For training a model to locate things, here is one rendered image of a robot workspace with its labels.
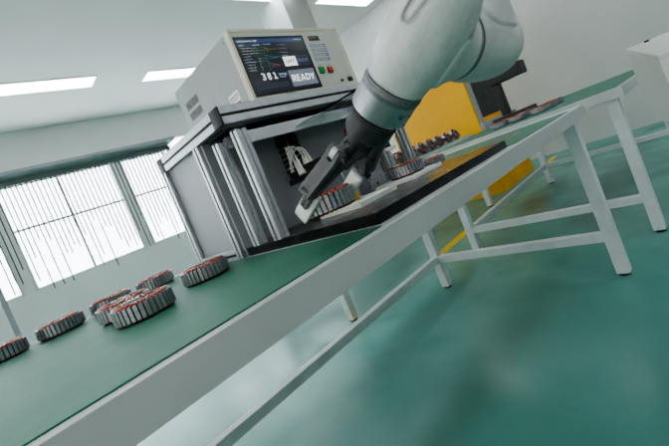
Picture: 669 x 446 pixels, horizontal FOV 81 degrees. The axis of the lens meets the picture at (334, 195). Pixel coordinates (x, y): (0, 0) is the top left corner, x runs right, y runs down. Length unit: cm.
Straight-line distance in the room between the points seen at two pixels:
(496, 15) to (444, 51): 14
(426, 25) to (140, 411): 50
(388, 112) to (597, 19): 564
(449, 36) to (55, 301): 690
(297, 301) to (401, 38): 35
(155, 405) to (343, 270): 28
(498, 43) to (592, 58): 552
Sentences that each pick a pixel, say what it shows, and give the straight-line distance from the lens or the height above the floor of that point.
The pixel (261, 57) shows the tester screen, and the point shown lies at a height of 124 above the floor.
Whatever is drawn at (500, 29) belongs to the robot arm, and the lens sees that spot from 64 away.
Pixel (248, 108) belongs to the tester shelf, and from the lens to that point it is 102.
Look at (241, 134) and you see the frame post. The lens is 96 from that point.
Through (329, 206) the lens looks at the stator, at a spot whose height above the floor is 81.
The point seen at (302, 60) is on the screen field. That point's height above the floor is 122.
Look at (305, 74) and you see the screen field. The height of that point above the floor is 118.
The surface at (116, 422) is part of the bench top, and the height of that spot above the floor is 73.
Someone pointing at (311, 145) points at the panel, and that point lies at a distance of 129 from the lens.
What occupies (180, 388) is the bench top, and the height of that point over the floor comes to 72.
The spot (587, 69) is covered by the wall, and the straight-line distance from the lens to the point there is 615.
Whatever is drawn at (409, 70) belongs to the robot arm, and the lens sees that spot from 52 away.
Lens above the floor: 86
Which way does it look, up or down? 2 degrees down
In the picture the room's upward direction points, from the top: 22 degrees counter-clockwise
